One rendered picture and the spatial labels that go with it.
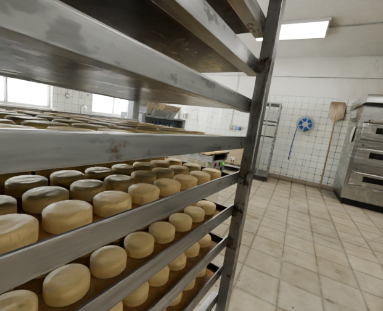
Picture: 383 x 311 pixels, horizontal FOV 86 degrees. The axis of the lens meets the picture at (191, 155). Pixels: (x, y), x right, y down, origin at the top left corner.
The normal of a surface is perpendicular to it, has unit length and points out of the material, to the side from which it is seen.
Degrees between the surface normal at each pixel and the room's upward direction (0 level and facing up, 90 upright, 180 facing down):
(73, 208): 0
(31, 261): 90
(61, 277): 0
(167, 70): 90
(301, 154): 90
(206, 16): 90
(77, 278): 0
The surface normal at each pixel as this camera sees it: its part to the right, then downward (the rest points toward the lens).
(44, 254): 0.82, 0.20
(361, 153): -0.46, 0.09
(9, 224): 0.13, -0.98
